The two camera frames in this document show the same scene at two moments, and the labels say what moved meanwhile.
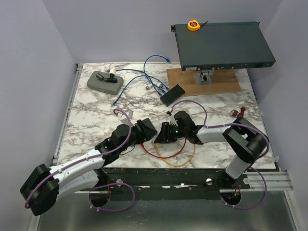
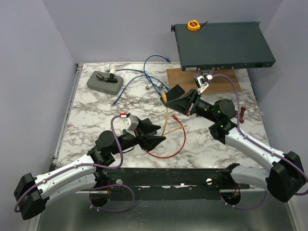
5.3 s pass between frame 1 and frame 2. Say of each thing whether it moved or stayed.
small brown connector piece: stayed
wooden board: stayed
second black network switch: stayed
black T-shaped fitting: stayed
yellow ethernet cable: moved
